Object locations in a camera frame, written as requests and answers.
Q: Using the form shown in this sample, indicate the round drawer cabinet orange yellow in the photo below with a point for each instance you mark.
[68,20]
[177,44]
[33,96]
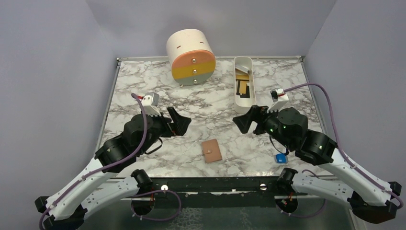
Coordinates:
[191,59]

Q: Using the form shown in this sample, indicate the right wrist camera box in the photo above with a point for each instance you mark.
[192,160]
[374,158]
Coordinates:
[279,98]

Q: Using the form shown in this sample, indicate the aluminium table frame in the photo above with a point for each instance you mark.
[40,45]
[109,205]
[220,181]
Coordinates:
[204,90]

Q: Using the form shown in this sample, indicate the small blue object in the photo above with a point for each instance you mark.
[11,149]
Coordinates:
[281,158]

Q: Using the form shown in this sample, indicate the gold black striped card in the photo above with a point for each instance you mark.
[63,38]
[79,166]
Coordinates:
[242,89]

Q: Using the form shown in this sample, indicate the brown leather card holder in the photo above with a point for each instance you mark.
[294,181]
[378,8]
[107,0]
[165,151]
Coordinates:
[211,151]

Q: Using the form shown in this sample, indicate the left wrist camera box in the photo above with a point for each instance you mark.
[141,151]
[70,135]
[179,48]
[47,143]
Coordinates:
[150,104]

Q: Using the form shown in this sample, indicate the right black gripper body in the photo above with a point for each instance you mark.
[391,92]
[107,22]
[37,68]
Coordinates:
[268,121]

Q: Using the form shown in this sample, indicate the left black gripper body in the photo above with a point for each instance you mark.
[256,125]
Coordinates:
[161,129]

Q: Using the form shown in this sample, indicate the long white oval tray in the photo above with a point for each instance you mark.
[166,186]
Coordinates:
[242,105]

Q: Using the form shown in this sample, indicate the cards stack in tray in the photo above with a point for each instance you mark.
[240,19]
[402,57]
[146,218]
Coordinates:
[242,73]

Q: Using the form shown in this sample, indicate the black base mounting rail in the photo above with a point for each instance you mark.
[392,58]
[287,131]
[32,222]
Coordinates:
[212,192]

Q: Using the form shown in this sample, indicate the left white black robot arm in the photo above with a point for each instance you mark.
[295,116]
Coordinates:
[68,208]

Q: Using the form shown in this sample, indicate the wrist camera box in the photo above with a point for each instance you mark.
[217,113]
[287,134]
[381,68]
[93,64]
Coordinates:
[279,98]
[150,104]

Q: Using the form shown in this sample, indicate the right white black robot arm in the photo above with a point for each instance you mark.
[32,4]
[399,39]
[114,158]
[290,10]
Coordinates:
[369,198]

